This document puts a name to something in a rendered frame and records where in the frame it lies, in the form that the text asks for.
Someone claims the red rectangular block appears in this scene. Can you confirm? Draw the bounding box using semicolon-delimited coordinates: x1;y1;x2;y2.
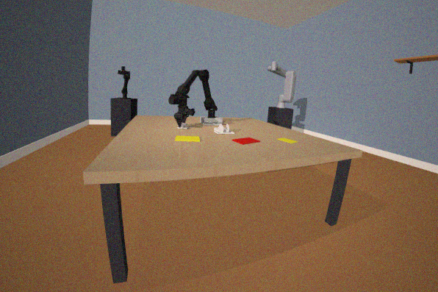
232;138;260;145

